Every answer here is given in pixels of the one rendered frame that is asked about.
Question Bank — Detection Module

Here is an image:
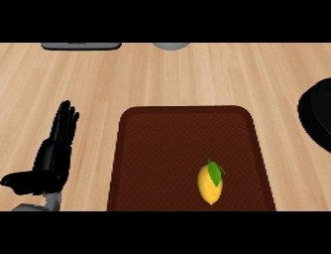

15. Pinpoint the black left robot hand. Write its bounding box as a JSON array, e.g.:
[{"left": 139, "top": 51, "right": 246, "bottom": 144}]
[{"left": 0, "top": 99, "right": 83, "bottom": 196}]

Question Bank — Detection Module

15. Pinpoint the brown rectangular tray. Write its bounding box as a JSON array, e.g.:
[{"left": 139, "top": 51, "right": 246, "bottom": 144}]
[{"left": 105, "top": 105, "right": 278, "bottom": 212}]

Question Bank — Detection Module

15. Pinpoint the yellow lemon with green leaf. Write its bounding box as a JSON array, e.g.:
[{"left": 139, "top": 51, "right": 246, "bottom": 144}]
[{"left": 197, "top": 158, "right": 228, "bottom": 206}]

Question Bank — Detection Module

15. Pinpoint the black pot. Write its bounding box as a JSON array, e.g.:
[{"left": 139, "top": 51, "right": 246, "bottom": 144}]
[{"left": 296, "top": 76, "right": 331, "bottom": 162}]

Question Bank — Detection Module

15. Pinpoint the dark grey flat appliance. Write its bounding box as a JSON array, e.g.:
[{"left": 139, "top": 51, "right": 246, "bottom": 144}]
[{"left": 40, "top": 42, "right": 123, "bottom": 52}]

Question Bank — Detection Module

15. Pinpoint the grey round object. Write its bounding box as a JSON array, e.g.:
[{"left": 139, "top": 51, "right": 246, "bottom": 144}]
[{"left": 151, "top": 42, "right": 192, "bottom": 52}]

